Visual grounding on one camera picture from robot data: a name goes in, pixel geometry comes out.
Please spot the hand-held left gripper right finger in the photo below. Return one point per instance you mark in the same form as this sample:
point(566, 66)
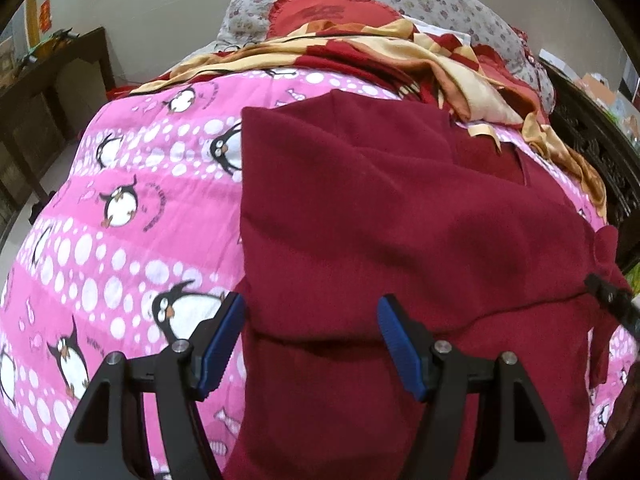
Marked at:
point(397, 345)

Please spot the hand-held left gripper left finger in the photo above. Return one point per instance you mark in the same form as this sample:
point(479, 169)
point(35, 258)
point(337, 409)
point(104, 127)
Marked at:
point(222, 340)

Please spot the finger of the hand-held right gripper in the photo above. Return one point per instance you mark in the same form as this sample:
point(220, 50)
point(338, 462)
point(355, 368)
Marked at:
point(617, 300)

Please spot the maroon knit sweater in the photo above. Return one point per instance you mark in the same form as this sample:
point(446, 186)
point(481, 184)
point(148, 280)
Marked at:
point(375, 210)

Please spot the pink penguin print blanket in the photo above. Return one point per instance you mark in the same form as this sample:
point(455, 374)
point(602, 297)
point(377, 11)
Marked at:
point(125, 260)

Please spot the dark carved wooden headboard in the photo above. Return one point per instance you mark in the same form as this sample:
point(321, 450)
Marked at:
point(585, 125)

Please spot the red and yellow checked blanket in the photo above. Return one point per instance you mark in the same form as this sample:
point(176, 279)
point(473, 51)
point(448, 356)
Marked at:
point(400, 50)

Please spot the dark wooden table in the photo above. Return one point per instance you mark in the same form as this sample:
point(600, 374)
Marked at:
point(30, 90)

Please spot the red ruffled cushion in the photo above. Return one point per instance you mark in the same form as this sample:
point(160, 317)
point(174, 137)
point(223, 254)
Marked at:
point(325, 10)

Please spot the red wall paper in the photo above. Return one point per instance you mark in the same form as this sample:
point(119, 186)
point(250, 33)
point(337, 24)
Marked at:
point(45, 15)

